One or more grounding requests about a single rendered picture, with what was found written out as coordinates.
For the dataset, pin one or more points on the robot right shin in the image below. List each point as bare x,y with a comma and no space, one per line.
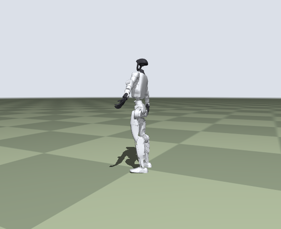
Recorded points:
146,148

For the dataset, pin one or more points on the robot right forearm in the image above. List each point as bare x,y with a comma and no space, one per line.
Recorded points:
147,99

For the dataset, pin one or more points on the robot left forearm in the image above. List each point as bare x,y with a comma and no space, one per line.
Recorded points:
129,87

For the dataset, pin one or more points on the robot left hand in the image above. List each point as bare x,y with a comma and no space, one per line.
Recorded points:
122,101

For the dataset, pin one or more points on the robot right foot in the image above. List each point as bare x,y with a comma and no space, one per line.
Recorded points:
147,165

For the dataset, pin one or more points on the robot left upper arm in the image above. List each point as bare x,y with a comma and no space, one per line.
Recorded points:
134,77

